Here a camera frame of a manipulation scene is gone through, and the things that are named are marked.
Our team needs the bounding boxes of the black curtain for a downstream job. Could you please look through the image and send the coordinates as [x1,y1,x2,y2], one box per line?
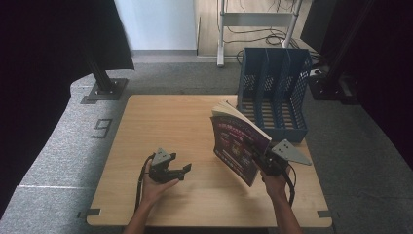
[300,0,413,172]
[0,0,135,217]

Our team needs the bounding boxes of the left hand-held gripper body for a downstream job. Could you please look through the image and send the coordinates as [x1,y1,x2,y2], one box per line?
[148,147,180,185]

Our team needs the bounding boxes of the white metal frame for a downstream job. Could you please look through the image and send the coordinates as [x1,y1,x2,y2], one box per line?
[216,0,304,68]

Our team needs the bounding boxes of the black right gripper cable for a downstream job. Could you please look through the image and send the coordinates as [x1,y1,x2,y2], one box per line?
[282,163,297,208]

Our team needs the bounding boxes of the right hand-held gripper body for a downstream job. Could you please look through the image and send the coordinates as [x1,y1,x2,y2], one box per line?
[252,138,313,177]

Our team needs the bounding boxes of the blue plastic file rack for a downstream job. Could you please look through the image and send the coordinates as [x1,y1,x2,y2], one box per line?
[236,47,314,144]

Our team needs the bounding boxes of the person's right hand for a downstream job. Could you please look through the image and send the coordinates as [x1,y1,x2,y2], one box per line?
[260,165,292,203]

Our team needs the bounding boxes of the black floor cables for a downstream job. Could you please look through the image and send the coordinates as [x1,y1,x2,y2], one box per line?
[223,0,305,50]

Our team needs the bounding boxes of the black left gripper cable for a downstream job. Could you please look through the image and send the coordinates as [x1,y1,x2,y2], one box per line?
[133,153,157,213]

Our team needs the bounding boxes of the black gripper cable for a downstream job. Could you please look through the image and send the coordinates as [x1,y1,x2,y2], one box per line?
[282,163,297,208]
[133,153,157,213]

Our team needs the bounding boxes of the purple glossy magazine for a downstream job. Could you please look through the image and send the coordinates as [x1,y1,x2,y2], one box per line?
[209,99,273,188]

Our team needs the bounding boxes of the black metal stand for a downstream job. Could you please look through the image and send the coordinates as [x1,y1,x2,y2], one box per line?
[80,53,130,105]
[307,0,376,105]

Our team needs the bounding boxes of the white panel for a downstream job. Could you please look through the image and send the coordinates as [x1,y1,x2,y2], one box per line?
[113,0,199,52]

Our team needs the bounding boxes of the person's left hand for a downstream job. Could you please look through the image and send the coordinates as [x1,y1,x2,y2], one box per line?
[141,160,180,207]

